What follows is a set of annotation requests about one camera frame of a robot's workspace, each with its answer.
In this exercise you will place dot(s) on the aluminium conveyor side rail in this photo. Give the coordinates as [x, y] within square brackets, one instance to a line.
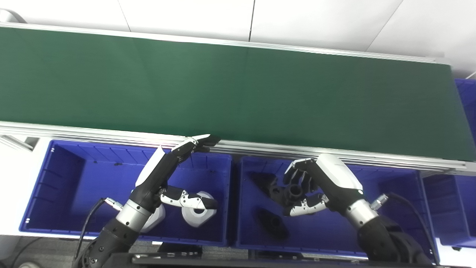
[297, 48]
[111, 134]

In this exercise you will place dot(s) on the black robot torso frame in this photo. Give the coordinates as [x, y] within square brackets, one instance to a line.
[260, 261]

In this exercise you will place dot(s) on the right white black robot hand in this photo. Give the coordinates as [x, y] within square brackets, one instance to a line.
[334, 178]

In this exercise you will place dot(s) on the blue bin with black parts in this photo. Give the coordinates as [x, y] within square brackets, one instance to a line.
[334, 234]

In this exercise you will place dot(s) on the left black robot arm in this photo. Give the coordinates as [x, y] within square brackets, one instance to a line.
[119, 230]

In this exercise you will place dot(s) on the grey curved object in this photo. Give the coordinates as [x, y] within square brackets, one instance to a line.
[13, 16]

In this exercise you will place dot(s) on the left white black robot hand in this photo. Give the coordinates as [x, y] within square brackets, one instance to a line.
[154, 178]

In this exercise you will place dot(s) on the empty blue plastic bin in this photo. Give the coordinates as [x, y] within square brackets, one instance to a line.
[450, 212]

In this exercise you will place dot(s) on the grey metal bracket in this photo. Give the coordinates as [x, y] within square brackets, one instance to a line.
[18, 142]

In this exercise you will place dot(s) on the blue bin with white parts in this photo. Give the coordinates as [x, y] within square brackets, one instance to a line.
[89, 186]

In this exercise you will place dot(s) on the white hexagonal plastic part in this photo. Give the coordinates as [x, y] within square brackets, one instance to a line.
[158, 219]
[199, 219]

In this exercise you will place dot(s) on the black flanged plastic part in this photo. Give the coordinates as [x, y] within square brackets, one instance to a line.
[271, 223]
[293, 191]

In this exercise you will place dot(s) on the green conveyor belt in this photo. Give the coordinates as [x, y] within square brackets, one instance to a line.
[238, 93]

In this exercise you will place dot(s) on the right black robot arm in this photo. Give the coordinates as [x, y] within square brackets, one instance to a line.
[383, 234]

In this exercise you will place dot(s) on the blue bin behind conveyor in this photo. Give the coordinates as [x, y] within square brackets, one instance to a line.
[469, 108]

